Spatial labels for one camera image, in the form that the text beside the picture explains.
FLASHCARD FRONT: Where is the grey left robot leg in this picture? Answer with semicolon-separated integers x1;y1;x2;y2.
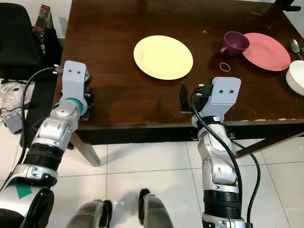
64;199;114;228

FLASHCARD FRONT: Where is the dark wooden table brace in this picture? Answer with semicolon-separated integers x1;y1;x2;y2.
232;127;304;158

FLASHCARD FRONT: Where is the black and red box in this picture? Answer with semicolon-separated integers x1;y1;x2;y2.
35;4;54;49

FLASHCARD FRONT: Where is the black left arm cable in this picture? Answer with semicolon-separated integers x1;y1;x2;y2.
19;66;65;166

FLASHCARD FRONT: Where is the grey power adapter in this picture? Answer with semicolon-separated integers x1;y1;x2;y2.
4;111;25;134

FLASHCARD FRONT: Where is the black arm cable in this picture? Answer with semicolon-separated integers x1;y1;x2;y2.
19;66;65;166
190;88;262;224

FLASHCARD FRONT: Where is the white cable bundle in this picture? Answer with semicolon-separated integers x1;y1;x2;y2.
1;81;30;109

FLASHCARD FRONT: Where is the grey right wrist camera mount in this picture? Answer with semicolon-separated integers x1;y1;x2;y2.
202;76;242;119

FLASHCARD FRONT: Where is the purple mug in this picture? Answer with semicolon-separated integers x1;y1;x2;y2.
219;31;251;59

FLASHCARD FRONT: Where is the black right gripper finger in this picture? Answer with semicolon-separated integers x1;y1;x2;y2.
179;82;191;112

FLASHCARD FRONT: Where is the grey right robot leg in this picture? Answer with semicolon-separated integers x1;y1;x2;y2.
138;188;177;228

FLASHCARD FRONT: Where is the metal spoon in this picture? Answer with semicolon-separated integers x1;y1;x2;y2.
290;39;304;60

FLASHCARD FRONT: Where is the pink plate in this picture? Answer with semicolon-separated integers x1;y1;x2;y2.
242;32;292;72

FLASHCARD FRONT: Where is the wooden table leg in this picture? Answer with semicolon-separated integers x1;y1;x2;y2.
70;132;101;167

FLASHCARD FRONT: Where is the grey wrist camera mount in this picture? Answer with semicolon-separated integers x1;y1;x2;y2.
61;60;89;101
202;76;242;119

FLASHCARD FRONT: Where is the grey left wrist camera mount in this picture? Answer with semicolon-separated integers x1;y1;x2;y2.
61;60;89;101

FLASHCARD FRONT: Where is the white bowl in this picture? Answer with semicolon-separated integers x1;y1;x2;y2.
285;60;304;96

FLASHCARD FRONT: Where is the black office chair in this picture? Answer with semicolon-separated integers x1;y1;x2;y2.
0;2;63;82

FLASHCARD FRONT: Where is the yellow plate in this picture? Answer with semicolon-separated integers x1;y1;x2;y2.
133;35;194;81

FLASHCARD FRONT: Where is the black floor mat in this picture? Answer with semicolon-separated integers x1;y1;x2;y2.
24;47;65;143

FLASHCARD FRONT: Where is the grey robot leg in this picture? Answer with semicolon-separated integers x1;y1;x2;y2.
64;199;114;228
138;188;177;228

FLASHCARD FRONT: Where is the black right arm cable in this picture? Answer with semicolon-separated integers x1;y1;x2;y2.
190;88;262;224

